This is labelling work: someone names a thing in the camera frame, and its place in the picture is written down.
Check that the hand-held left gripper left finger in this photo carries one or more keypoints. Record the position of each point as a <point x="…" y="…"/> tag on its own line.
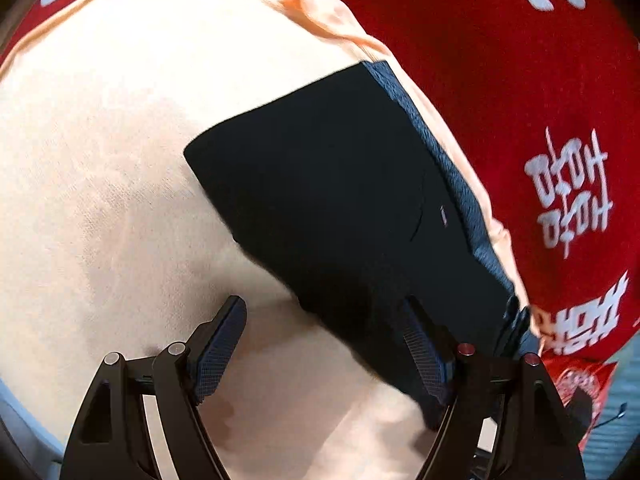
<point x="220" y="350"/>

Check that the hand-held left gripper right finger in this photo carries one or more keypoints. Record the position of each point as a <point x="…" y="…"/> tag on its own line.
<point x="425" y="355"/>

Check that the black pants with blue stripes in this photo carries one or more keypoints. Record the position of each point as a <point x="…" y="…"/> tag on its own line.
<point x="325" y="185"/>

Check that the red embroidered pillow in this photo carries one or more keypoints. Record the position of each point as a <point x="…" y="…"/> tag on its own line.
<point x="585" y="375"/>

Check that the cream cloth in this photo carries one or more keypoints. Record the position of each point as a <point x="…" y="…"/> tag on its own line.
<point x="100" y="160"/>

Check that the red printed blanket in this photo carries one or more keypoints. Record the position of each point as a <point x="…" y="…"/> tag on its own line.
<point x="475" y="60"/>

